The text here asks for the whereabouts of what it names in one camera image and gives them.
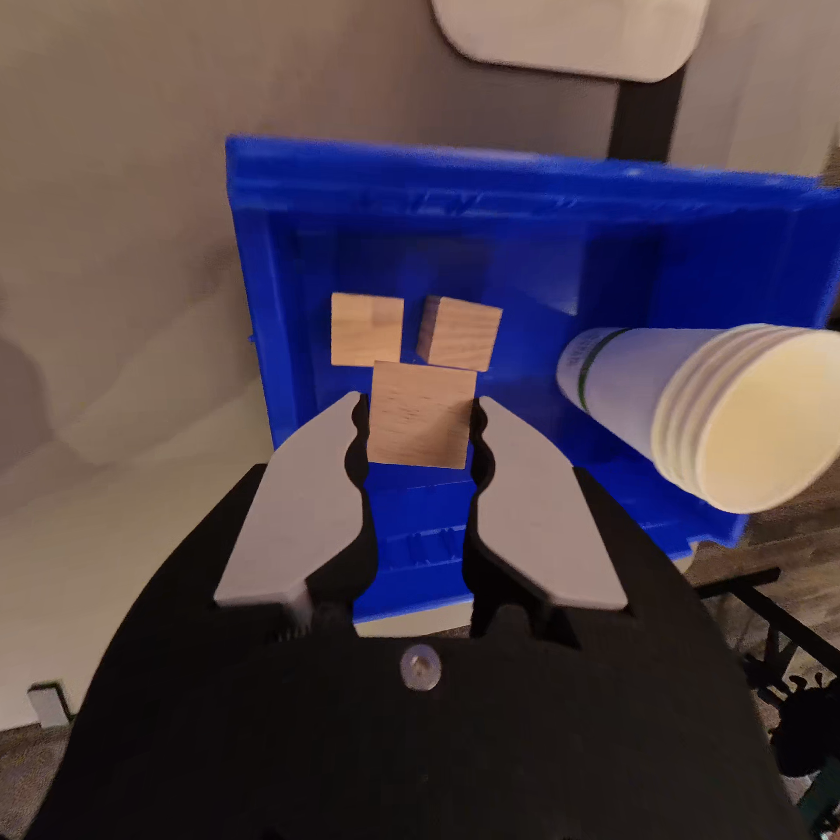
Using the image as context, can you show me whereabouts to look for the blue plastic bin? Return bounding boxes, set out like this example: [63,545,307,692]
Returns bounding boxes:
[225,134,840,624]

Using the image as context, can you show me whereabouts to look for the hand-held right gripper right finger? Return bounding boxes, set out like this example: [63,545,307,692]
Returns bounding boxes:
[461,395,630,639]

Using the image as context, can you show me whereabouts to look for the grey desk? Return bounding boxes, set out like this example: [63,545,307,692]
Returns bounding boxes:
[0,0,840,732]

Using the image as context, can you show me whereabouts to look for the wooden cube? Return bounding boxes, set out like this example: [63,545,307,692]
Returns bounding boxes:
[366,360,478,470]
[330,293,404,368]
[416,295,504,374]

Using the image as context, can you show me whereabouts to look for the white paper cup stack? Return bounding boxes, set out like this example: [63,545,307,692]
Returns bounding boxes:
[556,323,840,514]

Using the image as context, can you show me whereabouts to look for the white lamp stand base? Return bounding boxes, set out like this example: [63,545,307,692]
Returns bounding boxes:
[430,0,711,83]

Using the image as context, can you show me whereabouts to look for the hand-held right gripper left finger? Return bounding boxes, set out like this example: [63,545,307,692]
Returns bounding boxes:
[212,391,380,624]

